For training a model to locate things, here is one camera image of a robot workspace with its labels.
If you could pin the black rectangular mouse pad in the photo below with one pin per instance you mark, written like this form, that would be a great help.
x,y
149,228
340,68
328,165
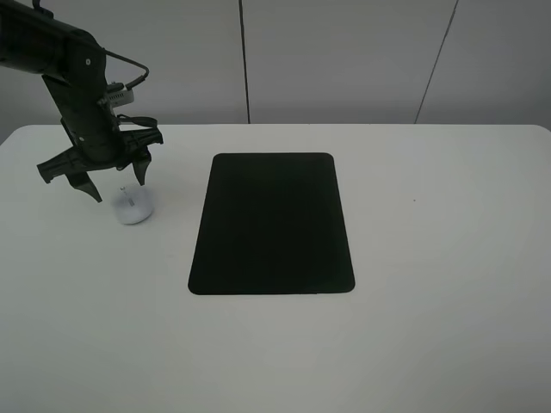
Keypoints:
x,y
272,223

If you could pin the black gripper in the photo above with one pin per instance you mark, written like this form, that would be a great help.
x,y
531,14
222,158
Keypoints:
x,y
126,143

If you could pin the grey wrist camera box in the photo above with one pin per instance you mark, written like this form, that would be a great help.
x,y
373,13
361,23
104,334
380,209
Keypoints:
x,y
119,95

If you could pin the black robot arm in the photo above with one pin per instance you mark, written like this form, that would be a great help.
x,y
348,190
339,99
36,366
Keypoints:
x,y
86,82

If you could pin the white wireless computer mouse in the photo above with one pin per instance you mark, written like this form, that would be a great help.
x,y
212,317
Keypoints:
x,y
132,204

